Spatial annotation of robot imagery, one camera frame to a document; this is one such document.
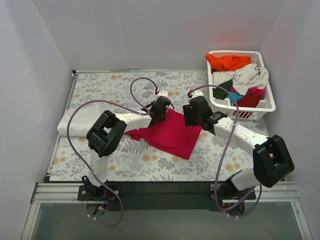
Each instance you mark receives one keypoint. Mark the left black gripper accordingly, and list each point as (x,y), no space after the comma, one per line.
(158,117)

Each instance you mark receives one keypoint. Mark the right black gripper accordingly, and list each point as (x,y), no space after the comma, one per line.
(188,115)

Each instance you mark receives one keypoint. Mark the magenta t shirt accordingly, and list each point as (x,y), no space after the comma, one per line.
(170,136)

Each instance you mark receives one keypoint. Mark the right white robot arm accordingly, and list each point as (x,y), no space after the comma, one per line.
(272,161)

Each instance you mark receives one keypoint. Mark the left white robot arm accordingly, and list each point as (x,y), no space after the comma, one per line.
(106,134)

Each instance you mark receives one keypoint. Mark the floral table mat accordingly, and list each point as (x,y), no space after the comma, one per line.
(136,160)

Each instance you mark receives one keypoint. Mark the dark green t shirt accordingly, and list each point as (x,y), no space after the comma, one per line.
(221,92)

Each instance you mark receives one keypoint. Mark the teal t shirt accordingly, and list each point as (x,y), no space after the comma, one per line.
(235,97)

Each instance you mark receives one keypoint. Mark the dark red t shirt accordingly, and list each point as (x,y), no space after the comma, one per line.
(249,101)

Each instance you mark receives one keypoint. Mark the orange t shirt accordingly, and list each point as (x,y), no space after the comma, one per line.
(227,63)

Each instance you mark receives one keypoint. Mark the pink garment in basket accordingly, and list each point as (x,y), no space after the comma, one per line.
(257,92)

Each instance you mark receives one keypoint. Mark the white grey t shirt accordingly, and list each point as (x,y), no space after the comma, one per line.
(243,79)

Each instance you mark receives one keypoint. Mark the folded white t shirt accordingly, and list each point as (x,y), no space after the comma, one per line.
(81,123)

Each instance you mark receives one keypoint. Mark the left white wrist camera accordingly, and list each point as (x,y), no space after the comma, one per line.
(161,93)

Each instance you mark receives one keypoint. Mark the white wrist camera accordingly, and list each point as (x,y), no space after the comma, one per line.
(161,93)
(194,94)

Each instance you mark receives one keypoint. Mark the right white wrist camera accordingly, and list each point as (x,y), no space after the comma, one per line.
(194,94)

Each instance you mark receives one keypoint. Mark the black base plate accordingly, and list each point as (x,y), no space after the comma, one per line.
(155,195)

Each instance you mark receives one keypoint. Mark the aluminium frame rail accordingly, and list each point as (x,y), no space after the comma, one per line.
(164,211)

